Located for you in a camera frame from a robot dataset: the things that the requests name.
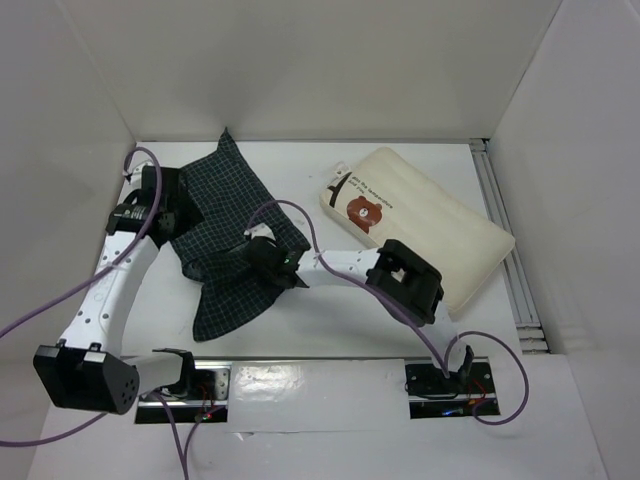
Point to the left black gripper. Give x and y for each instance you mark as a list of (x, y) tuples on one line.
[(189, 214)]

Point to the dark plaid pillowcase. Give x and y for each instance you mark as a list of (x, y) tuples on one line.
[(227, 193)]

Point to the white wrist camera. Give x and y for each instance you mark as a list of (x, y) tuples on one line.
[(260, 231), (133, 177)]

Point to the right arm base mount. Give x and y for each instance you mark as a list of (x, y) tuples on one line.
[(431, 395)]

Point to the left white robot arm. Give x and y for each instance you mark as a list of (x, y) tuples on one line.
[(84, 370)]

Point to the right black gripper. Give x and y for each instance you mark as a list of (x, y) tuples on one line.
[(257, 255)]

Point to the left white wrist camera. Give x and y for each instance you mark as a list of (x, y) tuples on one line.
[(133, 177)]

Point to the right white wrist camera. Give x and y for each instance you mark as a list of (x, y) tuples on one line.
[(260, 231)]

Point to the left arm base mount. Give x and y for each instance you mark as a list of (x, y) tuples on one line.
[(202, 396)]

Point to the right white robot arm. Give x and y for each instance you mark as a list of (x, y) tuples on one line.
[(407, 286)]

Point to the cream bear pillow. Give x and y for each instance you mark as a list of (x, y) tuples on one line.
[(384, 197)]

